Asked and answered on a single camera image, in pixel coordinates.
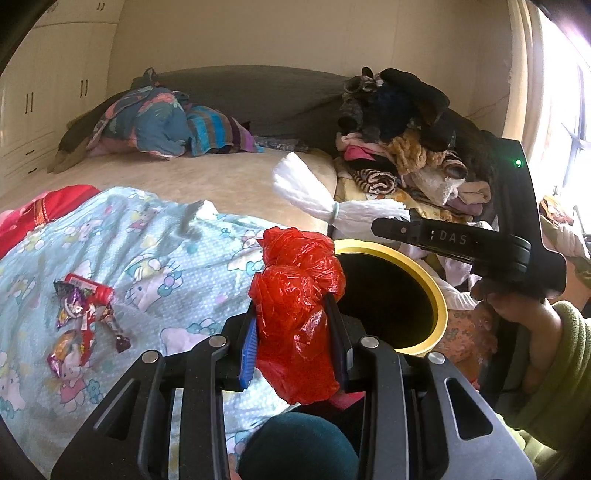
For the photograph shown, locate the beige bed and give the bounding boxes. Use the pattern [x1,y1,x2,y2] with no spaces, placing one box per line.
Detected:
[0,150,338,222]

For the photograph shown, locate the dark olive cloth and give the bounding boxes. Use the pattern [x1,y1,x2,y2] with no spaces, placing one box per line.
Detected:
[48,99,121,174]

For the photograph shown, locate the grey patterned cloth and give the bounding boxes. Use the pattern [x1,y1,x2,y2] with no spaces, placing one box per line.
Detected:
[254,135,315,153]

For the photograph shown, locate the white wardrobe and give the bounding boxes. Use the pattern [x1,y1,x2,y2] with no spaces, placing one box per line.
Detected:
[0,0,123,195]

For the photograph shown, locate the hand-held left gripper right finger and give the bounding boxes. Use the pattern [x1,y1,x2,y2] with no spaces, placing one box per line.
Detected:
[323,293,539,480]

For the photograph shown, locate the person's right hand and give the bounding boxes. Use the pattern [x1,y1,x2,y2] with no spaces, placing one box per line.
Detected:
[468,279,571,384]

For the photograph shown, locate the light blue cartoon sheet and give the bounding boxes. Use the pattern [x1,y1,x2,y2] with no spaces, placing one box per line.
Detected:
[0,186,333,467]

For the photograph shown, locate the pile of clothes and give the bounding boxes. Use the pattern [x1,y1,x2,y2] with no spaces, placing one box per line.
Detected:
[332,67,504,222]

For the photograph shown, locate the person's right forearm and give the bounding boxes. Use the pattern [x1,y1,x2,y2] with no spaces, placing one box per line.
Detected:
[478,300,591,455]

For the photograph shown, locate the orange floral fabric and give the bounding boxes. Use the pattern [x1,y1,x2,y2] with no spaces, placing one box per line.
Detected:
[443,305,499,384]

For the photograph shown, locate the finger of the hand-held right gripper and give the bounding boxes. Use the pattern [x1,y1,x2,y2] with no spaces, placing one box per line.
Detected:
[372,217,484,267]

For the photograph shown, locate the red plastic bottle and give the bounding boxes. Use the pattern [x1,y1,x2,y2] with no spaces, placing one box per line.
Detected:
[65,273,114,305]

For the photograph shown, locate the striped towel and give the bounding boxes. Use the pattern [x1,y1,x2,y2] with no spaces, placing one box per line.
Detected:
[185,105,264,157]

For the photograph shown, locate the bright window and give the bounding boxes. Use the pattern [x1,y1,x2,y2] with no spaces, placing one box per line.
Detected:
[526,0,591,213]

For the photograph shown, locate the grey headboard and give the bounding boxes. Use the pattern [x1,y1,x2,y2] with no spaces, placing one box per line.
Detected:
[152,66,365,139]

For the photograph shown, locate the colourful printed bag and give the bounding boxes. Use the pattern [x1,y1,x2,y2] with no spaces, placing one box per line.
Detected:
[538,196,575,232]

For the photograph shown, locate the person's teal clothed knee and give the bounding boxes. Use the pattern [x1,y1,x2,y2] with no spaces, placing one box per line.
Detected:
[238,412,361,480]

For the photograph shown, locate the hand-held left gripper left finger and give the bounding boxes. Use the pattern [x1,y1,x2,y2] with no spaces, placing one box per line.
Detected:
[51,302,259,480]

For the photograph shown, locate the red blanket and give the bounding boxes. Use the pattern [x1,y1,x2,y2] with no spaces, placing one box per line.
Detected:
[0,185,102,259]

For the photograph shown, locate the red plastic bag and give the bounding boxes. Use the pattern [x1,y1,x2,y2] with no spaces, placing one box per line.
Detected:
[248,227,347,406]

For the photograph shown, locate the orange purple snack wrapper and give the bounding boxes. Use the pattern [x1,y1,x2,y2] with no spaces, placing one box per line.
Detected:
[46,329,95,379]

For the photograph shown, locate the yellow rimmed waste bin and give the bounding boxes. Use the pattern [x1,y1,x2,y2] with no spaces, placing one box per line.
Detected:
[330,239,448,358]

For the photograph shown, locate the blue floral quilt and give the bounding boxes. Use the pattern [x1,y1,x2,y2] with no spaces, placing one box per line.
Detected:
[88,68,192,160]

